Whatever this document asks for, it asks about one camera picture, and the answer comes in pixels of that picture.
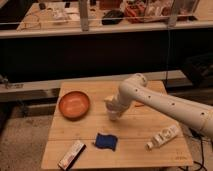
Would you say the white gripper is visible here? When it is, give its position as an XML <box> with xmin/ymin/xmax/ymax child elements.
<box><xmin>104</xmin><ymin>95</ymin><xmax>126</xmax><ymax>121</ymax></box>

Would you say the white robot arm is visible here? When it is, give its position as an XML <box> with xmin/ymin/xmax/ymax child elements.
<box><xmin>104</xmin><ymin>73</ymin><xmax>213</xmax><ymax>139</ymax></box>

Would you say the orange ceramic bowl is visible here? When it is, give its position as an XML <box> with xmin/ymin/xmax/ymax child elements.
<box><xmin>58</xmin><ymin>91</ymin><xmax>90</xmax><ymax>120</ymax></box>

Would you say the blue cloth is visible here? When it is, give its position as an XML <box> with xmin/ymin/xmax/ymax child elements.
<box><xmin>94</xmin><ymin>133</ymin><xmax>118</xmax><ymax>151</ymax></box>

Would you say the wooden table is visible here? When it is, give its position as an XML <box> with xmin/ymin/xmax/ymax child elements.
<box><xmin>41</xmin><ymin>81</ymin><xmax>193</xmax><ymax>171</ymax></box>

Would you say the rectangular box with red label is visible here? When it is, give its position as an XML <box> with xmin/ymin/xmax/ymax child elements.
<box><xmin>58</xmin><ymin>140</ymin><xmax>86</xmax><ymax>171</ymax></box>

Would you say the white tube bottle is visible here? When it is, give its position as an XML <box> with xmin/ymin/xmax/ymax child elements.
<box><xmin>145</xmin><ymin>125</ymin><xmax>179</xmax><ymax>150</ymax></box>

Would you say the black bag on shelf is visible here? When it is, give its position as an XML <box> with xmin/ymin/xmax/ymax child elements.
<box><xmin>102</xmin><ymin>10</ymin><xmax>124</xmax><ymax>25</ymax></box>

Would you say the black crate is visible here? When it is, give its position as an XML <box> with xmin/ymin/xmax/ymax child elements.
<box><xmin>181</xmin><ymin>53</ymin><xmax>213</xmax><ymax>87</ymax></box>

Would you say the red item on shelf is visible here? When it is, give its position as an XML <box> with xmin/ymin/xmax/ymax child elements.
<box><xmin>124</xmin><ymin>4</ymin><xmax>145</xmax><ymax>23</ymax></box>

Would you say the black cable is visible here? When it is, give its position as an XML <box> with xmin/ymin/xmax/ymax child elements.
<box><xmin>188</xmin><ymin>130</ymin><xmax>208</xmax><ymax>171</ymax></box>

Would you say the metal shelf post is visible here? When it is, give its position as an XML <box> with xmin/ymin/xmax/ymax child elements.
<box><xmin>78</xmin><ymin>0</ymin><xmax>89</xmax><ymax>31</ymax></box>

